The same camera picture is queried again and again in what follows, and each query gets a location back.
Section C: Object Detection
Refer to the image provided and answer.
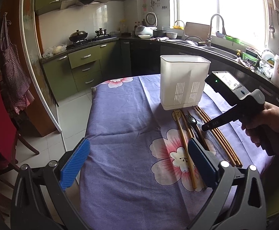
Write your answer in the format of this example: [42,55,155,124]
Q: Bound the person's right hand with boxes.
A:
[241,102,279,147]

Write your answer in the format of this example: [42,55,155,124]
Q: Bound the light bamboo chopstick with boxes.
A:
[173,110,197,190]

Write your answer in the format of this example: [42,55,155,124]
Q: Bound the white bowl on counter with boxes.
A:
[166,32,178,39]

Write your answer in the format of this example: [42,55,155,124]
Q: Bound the small steel pot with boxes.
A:
[95,28,108,37]

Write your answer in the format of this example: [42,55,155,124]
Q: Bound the wooden cutting board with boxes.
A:
[185,22,210,40]

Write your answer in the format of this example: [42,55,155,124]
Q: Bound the green drawer cabinet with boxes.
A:
[68,45,103,91]

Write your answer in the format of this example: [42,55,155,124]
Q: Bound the purple floral tablecloth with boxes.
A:
[78,74,272,230]

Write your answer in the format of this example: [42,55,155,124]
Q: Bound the white plastic utensil holder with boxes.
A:
[160,55,211,111]

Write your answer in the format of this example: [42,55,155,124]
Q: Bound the reddish brown chopstick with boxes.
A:
[193,106,239,168]

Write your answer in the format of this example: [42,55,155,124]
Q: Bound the brown wooden chopstick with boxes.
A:
[180,110,206,192]

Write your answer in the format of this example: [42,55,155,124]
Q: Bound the black plastic fork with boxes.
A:
[186,114,209,151]

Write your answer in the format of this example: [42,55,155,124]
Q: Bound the checkered apron hanging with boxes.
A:
[0,13,34,114]

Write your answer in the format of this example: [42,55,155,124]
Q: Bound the black wok with lid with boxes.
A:
[69,30,88,43]

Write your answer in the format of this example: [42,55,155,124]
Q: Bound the stainless steel sink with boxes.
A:
[202,46,238,60]

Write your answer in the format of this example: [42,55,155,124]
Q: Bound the white rice cooker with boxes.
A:
[135,25,155,36]

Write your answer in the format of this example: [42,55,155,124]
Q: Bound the chrome kitchen faucet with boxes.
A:
[206,14,226,47]

